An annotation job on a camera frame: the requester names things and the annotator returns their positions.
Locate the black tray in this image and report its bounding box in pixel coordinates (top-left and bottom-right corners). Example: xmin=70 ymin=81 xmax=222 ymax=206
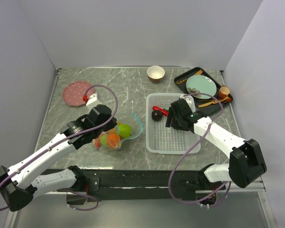
xmin=174 ymin=67 xmax=221 ymax=115

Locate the red chili pepper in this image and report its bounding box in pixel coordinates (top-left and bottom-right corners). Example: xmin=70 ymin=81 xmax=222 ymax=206
xmin=152 ymin=106 xmax=169 ymax=116

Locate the light green wrinkled fruit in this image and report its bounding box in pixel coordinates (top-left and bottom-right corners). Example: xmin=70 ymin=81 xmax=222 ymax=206
xmin=99 ymin=134 xmax=108 ymax=147

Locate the white plastic basket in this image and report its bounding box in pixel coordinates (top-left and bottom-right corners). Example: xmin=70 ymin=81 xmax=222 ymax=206
xmin=146 ymin=93 xmax=200 ymax=154

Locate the yellow mango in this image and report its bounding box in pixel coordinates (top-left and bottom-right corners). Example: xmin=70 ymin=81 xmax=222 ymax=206
xmin=108 ymin=121 xmax=120 ymax=134

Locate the orange fruit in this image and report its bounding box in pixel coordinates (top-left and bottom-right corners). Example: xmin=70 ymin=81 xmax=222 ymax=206
xmin=106 ymin=133 xmax=120 ymax=149

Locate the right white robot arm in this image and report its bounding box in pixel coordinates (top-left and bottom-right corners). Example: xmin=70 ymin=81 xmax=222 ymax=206
xmin=166 ymin=98 xmax=267 ymax=189

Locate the wooden spoon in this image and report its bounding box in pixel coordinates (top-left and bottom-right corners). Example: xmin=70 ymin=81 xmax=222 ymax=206
xmin=198 ymin=96 xmax=233 ymax=108

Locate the light green plate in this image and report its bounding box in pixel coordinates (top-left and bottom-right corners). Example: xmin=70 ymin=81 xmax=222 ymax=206
xmin=186 ymin=75 xmax=217 ymax=100

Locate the white and red bowl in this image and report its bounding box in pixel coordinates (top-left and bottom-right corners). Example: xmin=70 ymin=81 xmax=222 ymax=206
xmin=146 ymin=66 xmax=165 ymax=83

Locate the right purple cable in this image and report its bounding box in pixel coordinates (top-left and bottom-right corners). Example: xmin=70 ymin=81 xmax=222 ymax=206
xmin=168 ymin=93 xmax=231 ymax=208

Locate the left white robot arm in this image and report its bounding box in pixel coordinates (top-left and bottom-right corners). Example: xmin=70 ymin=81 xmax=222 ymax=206
xmin=0 ymin=104 xmax=117 ymax=211

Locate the dark brown fruit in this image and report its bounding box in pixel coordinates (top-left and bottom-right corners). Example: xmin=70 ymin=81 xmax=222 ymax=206
xmin=151 ymin=110 xmax=163 ymax=122

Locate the watermelon slice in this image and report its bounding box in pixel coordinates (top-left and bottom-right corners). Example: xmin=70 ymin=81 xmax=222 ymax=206
xmin=93 ymin=138 xmax=101 ymax=149

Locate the pink dotted plate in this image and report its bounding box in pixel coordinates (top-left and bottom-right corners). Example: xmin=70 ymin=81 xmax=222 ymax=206
xmin=62 ymin=81 xmax=92 ymax=107

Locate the green apple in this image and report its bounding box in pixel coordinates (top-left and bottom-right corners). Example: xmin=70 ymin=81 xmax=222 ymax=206
xmin=118 ymin=124 xmax=132 ymax=139

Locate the orange cup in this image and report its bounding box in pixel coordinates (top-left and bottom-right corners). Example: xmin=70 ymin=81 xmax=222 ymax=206
xmin=218 ymin=85 xmax=230 ymax=98

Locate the clear zip bag blue zipper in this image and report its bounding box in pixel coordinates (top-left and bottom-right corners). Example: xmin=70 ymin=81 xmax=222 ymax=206
xmin=92 ymin=113 xmax=143 ymax=150

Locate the aluminium rail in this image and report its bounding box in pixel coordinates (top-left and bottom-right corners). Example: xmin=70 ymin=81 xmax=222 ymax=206
xmin=191 ymin=175 xmax=265 ymax=193

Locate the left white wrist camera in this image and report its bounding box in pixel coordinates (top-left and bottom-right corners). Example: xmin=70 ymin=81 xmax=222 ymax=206
xmin=83 ymin=92 xmax=103 ymax=111

